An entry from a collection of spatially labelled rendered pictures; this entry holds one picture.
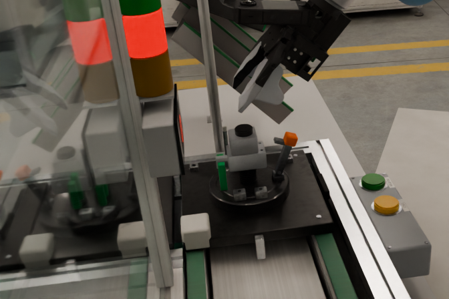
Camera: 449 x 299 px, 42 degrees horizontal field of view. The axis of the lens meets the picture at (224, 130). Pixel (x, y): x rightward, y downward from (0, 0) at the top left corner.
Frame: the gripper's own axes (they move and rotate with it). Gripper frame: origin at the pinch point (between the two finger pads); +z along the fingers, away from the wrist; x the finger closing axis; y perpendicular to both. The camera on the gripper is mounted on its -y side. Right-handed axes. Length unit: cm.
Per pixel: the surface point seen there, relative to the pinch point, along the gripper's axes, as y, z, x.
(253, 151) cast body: 7.6, 6.2, -2.6
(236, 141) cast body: 4.2, 6.3, -2.6
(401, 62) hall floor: 178, 8, 278
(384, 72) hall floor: 165, 18, 264
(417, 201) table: 44.7, 1.4, 4.8
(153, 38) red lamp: -19.1, -7.2, -21.2
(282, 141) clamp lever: 11.5, 2.7, -1.0
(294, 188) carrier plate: 18.5, 8.9, -1.7
